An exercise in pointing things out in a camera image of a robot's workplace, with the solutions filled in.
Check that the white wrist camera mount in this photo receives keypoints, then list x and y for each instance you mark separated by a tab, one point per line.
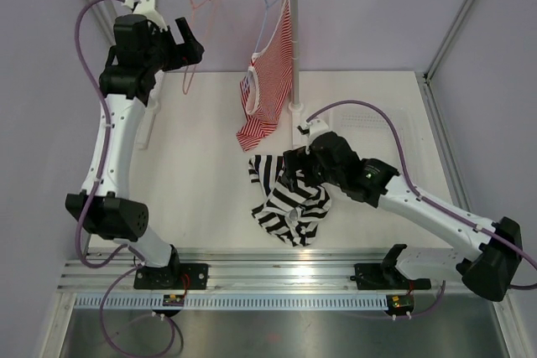
147	8
313	128

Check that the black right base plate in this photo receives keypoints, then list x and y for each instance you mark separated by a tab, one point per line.
370	277

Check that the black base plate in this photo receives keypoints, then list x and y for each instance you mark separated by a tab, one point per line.
192	276
370	277

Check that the white and silver clothes rack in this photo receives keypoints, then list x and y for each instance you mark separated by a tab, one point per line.
294	18

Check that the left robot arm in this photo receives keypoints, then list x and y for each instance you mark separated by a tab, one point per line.
103	207

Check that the white plastic basket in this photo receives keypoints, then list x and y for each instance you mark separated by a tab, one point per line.
369	135

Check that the aluminium mounting rail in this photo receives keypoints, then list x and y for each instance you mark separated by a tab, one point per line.
243	271

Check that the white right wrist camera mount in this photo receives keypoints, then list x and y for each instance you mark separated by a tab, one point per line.
313	128

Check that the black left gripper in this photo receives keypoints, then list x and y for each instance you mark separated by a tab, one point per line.
181	54

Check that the right aluminium frame post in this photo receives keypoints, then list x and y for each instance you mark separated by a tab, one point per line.
461	16

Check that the white slotted cable duct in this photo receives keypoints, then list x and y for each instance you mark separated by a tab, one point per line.
235	302

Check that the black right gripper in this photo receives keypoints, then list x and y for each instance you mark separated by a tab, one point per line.
296	160

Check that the black white striped tank top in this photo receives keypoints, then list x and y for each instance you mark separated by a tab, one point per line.
290	216

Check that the blue wire hanger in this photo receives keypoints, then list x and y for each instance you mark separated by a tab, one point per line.
267	5

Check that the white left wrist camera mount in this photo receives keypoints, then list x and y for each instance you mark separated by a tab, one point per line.
147	8

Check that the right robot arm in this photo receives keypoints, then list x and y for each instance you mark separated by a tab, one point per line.
483	254

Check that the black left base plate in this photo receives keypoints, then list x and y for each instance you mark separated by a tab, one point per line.
192	276

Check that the red white striped tank top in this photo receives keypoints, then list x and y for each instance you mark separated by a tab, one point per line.
267	84

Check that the pink wire hanger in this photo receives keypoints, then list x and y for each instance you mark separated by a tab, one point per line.
208	9

